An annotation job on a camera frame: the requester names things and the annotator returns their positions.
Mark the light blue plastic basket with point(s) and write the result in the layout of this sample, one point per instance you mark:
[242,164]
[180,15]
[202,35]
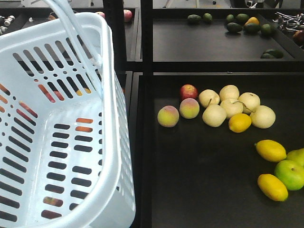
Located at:
[65,159]

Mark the peach left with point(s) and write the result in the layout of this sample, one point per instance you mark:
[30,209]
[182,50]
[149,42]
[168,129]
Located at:
[168,116]

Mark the peach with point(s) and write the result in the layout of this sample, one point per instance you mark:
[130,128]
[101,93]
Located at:
[189,108]
[168,116]

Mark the peach right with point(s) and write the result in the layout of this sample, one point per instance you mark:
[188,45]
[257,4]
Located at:
[189,108]

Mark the red apple by peaches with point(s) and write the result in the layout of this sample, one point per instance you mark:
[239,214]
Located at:
[188,91]

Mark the pale white pear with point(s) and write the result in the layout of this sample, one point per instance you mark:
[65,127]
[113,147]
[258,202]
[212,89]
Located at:
[214,115]

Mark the black wooden produce stand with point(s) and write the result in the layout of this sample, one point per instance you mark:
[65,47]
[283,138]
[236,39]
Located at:
[195,175]

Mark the yellow lemon centre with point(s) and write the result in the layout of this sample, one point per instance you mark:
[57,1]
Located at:
[239,123]

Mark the yellow lemon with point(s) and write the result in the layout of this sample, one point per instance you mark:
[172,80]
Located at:
[272,187]
[239,123]
[271,150]

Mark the green avocado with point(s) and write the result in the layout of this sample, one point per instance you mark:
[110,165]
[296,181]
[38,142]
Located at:
[234,27]

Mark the yellow lemon upper right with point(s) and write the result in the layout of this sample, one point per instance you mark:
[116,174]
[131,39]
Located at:
[271,150]

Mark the yellow lemon lower right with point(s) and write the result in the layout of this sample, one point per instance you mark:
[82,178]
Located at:
[272,187]

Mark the green apple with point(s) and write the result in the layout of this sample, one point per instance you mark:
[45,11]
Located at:
[291,174]

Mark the black shelf upright post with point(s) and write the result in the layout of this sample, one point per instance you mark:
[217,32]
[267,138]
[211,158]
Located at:
[114,16]

